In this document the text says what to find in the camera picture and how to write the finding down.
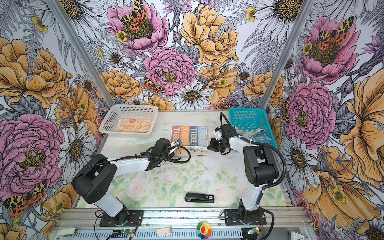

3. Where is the blue patterned towel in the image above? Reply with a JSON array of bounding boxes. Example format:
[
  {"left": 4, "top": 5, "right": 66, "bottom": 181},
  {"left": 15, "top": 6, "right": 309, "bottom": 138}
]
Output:
[{"left": 235, "top": 128, "right": 273, "bottom": 145}]

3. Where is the multicolour striped letter towel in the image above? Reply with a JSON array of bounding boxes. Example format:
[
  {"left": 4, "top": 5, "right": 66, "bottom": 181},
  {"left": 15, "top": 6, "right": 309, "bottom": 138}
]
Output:
[{"left": 171, "top": 126, "right": 208, "bottom": 157}]

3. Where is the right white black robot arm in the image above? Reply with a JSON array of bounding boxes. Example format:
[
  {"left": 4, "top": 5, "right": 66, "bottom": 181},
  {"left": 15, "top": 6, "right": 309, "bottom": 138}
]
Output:
[{"left": 207, "top": 124, "right": 279, "bottom": 226}]

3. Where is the aluminium front rail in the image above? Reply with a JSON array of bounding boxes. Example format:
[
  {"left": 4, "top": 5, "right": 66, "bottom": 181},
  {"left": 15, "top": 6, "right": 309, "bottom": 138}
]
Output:
[{"left": 54, "top": 206, "right": 310, "bottom": 230}]

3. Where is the teal plastic basket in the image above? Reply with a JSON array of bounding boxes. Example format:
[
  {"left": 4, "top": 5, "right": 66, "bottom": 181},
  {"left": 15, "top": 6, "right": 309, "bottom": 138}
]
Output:
[{"left": 229, "top": 108, "right": 278, "bottom": 148}]

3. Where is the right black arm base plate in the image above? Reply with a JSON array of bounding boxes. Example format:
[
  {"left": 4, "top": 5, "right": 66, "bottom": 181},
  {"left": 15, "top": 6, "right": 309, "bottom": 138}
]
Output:
[{"left": 224, "top": 209, "right": 267, "bottom": 226}]

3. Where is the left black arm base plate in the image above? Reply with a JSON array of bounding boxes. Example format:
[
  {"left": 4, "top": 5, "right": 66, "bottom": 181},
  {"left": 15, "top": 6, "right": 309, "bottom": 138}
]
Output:
[{"left": 100, "top": 209, "right": 144, "bottom": 227}]

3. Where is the black stapler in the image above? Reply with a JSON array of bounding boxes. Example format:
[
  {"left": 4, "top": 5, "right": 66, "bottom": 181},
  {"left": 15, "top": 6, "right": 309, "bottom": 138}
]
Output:
[{"left": 185, "top": 192, "right": 215, "bottom": 203}]

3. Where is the white plastic basket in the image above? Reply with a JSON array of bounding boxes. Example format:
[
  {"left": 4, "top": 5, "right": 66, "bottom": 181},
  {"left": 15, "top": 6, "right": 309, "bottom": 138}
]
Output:
[{"left": 99, "top": 105, "right": 159, "bottom": 139}]

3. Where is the pink eraser block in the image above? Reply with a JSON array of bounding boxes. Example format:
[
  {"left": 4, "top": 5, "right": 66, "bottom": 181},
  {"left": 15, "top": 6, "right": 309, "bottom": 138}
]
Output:
[{"left": 156, "top": 227, "right": 172, "bottom": 236}]

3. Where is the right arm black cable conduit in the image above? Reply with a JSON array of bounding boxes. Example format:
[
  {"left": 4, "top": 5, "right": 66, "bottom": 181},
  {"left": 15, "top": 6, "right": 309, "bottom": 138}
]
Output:
[{"left": 219, "top": 112, "right": 287, "bottom": 240}]

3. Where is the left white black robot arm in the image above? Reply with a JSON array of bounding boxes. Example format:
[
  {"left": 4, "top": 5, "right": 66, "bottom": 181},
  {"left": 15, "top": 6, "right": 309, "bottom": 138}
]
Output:
[{"left": 72, "top": 138, "right": 192, "bottom": 226}]

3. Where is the orange rabbit print towel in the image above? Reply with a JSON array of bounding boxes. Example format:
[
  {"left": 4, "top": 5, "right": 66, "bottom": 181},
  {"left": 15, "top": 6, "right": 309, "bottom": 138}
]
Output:
[{"left": 116, "top": 119, "right": 153, "bottom": 133}]

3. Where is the colourful flower toy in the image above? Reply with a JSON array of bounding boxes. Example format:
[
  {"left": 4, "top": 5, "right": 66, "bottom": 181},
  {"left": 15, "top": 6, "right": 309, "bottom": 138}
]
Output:
[{"left": 197, "top": 221, "right": 212, "bottom": 240}]

